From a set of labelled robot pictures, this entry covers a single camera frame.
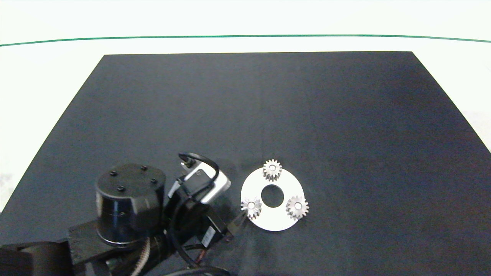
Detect small steel planetary gear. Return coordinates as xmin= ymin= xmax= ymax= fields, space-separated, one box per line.
xmin=241 ymin=197 xmax=262 ymax=220
xmin=263 ymin=159 xmax=283 ymax=182
xmin=286 ymin=195 xmax=310 ymax=221

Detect round white pin plate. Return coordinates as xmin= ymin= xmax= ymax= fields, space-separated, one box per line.
xmin=241 ymin=166 xmax=305 ymax=232

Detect dark mat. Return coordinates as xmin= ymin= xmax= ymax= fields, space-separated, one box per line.
xmin=0 ymin=51 xmax=491 ymax=276

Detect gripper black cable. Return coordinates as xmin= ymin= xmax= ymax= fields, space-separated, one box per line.
xmin=170 ymin=191 xmax=231 ymax=276

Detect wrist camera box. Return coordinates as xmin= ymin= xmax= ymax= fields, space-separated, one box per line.
xmin=168 ymin=162 xmax=232 ymax=205

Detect camera black cable loop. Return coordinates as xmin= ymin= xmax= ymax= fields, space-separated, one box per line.
xmin=178 ymin=153 xmax=220 ymax=185

